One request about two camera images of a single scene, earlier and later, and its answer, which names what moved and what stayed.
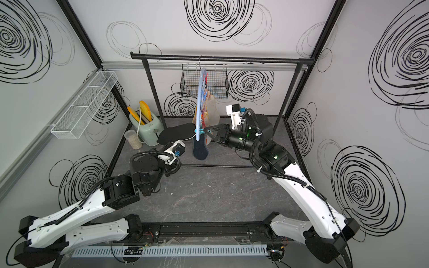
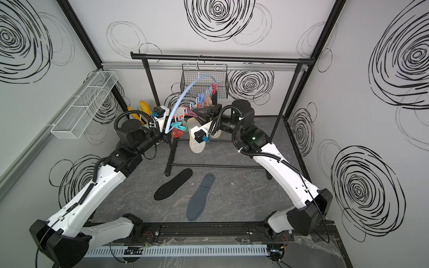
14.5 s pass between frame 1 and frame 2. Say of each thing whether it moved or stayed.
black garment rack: stayed
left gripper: moved
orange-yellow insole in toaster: stayed
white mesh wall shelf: stayed
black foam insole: moved
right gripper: moved
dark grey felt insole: moved
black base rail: stayed
